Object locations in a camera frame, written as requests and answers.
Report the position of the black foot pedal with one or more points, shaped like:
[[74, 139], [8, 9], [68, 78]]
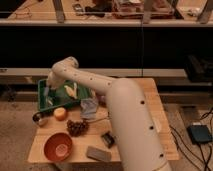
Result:
[[199, 134]]

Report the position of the grey folded cloth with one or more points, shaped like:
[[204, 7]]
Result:
[[89, 108]]

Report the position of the small black box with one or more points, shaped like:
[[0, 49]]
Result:
[[108, 139]]

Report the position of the yellow banana pieces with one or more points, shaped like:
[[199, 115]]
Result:
[[72, 92]]

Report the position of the green plastic tray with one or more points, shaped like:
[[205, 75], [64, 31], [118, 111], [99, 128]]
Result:
[[61, 98]]

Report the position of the grey sponge block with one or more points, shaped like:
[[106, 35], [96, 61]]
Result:
[[98, 154]]

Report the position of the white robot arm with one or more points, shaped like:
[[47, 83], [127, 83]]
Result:
[[135, 133]]

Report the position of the yellow apple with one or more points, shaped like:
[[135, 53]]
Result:
[[60, 114]]

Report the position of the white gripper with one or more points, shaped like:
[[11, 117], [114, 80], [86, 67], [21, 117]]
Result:
[[53, 82]]

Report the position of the orange bowl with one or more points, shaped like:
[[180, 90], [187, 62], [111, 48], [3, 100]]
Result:
[[58, 147]]

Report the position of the dark grape bunch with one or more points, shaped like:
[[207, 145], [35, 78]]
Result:
[[77, 128]]

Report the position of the wooden board table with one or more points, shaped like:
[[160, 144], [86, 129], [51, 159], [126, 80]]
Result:
[[93, 136]]

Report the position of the long wooden shelf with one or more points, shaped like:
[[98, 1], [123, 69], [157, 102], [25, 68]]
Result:
[[99, 13]]

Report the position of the cluttered box on shelf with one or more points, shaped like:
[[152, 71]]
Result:
[[135, 9]]

